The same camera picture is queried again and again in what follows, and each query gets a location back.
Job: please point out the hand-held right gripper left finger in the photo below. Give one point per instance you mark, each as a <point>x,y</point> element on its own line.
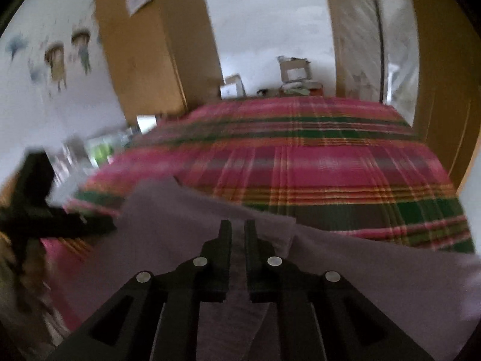
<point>224,267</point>

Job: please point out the plastic-covered doorway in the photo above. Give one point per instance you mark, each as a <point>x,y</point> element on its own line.
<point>357,45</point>

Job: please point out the glass-topped nightstand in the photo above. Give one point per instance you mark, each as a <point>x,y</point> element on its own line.
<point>75,165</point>

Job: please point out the green tissue pack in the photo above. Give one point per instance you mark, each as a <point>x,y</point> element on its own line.
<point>102,152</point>

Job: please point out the wooden door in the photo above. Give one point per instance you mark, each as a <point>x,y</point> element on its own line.
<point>443,82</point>

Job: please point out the small black object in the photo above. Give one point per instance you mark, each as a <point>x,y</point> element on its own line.
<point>263,91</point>

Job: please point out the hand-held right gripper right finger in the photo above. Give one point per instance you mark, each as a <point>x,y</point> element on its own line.
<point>251,267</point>

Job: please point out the purple fleece cloth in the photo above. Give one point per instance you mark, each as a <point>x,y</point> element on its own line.
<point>375,282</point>

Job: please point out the white cardboard box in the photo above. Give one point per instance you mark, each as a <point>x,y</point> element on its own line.
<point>231,89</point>

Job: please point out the plaid bed sheet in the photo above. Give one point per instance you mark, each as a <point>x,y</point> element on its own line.
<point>300,165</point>

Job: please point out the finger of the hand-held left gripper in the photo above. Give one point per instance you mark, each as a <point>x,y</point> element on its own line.
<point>97,225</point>

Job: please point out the brown cardboard box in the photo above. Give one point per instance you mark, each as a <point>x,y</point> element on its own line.
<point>295,70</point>

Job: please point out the wooden wardrobe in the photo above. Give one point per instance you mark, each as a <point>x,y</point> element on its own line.
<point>150,64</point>

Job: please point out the cartoon wall sticker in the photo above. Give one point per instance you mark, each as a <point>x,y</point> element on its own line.
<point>56,60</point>

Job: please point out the black vertical pole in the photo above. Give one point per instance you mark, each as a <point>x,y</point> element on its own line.
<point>379,45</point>

